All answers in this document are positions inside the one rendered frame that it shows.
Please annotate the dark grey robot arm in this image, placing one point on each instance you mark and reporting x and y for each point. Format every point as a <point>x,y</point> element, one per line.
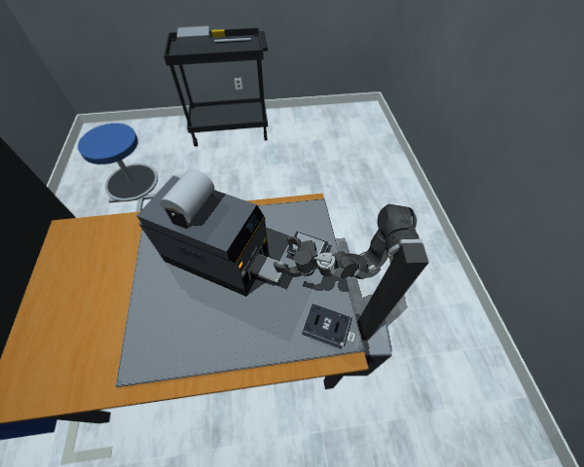
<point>395,228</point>

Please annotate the grey cylinder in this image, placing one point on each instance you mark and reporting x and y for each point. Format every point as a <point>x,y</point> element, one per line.
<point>189,194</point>

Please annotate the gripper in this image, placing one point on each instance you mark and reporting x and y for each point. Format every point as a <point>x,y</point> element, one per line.
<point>305,258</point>

